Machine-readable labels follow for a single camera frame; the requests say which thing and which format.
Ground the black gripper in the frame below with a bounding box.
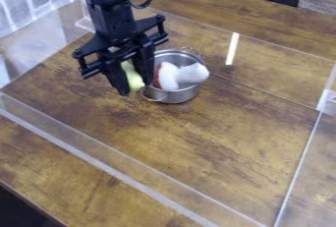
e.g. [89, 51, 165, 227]
[71, 0, 167, 96]

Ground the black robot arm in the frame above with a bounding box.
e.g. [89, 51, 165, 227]
[71, 0, 167, 96]

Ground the white mushroom toy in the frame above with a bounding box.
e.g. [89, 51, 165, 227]
[151, 62, 210, 91]

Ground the small metal pot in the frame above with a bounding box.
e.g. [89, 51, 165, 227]
[138, 46, 205, 104]

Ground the clear acrylic barrier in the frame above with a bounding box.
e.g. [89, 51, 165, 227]
[0, 92, 336, 227]

